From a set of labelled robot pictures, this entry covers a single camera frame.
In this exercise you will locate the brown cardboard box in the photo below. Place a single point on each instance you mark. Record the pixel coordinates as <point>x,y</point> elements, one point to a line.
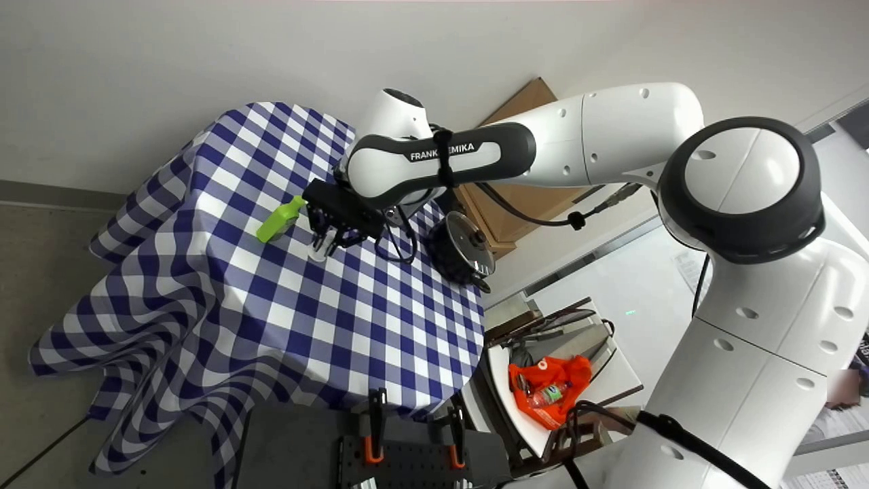
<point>503,229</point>

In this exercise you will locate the black orange clamp stand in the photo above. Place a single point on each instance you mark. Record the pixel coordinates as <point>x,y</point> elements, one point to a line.
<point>396,452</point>

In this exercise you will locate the orange plastic bag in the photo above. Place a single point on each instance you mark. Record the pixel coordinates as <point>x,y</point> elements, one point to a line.
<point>549,386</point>

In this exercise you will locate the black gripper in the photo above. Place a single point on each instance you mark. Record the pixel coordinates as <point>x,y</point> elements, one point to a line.
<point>339,209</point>

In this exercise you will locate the blue white checkered tablecloth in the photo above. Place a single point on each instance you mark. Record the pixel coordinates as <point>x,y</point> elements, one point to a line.
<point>197,319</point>

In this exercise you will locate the lime green plastic bottle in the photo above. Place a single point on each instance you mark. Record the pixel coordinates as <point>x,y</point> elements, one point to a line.
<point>282,220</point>

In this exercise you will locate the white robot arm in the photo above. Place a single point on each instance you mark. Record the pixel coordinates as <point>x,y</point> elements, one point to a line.
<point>785,305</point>

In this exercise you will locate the black pot with glass lid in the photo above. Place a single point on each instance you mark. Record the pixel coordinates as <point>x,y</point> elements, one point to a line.
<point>461,250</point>

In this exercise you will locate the white round side table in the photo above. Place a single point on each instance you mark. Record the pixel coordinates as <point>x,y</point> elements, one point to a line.
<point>568,335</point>

